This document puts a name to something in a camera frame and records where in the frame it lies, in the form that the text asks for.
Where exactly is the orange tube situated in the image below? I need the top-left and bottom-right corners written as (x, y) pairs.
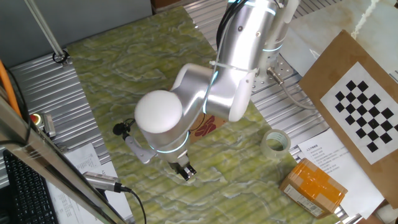
top-left (0, 58), bottom-right (22, 119)

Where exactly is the small silver camera box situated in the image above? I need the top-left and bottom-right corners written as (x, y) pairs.
top-left (42, 113), bottom-right (57, 139)

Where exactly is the silver ridged camera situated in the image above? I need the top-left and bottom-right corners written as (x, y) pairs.
top-left (82, 170), bottom-right (123, 194)

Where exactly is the cardboard box with orange tape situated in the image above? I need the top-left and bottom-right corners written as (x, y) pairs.
top-left (279, 157), bottom-right (348, 219)

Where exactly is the black computer keyboard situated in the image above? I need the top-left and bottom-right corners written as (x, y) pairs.
top-left (2, 149), bottom-right (60, 224)

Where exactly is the white marble pattern sheet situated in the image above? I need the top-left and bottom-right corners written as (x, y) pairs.
top-left (287, 0), bottom-right (398, 83)

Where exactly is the green marble pattern mat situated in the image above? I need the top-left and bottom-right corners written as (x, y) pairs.
top-left (67, 6), bottom-right (341, 224)

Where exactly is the brown maroon Costa paper bag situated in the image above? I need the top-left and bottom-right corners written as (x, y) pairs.
top-left (189, 112), bottom-right (228, 144)

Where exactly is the metal pole with black ring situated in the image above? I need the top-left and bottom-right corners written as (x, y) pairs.
top-left (24, 0), bottom-right (70, 67)

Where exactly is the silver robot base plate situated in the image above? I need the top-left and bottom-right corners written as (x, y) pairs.
top-left (251, 55), bottom-right (295, 93)

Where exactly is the printed white paper sheet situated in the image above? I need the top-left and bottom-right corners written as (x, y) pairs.
top-left (63, 142), bottom-right (103, 175)
top-left (45, 161), bottom-right (133, 224)
top-left (297, 128), bottom-right (386, 220)

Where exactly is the cardboard checkerboard calibration board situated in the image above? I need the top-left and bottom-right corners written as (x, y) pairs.
top-left (298, 29), bottom-right (398, 209)

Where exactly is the white twisted rope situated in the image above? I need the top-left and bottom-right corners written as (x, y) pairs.
top-left (351, 0), bottom-right (382, 40)

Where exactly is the aluminium frame beam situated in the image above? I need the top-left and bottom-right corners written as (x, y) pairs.
top-left (0, 86), bottom-right (127, 224)

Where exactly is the black camera cable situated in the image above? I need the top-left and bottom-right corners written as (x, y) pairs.
top-left (119, 185), bottom-right (147, 224)

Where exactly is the red emergency stop button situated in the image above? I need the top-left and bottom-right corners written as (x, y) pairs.
top-left (29, 113), bottom-right (44, 128)

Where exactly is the silver wrist bracket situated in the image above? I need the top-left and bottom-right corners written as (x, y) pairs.
top-left (124, 135), bottom-right (156, 165)

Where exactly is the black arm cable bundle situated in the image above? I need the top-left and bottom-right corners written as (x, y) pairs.
top-left (216, 0), bottom-right (246, 50)

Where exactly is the grey cable with metal connector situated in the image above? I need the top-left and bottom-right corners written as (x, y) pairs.
top-left (266, 67), bottom-right (317, 110)

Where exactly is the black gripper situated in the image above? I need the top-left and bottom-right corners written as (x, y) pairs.
top-left (167, 154), bottom-right (197, 182)

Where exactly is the clear tape roll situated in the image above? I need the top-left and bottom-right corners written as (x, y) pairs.
top-left (260, 129), bottom-right (292, 161)

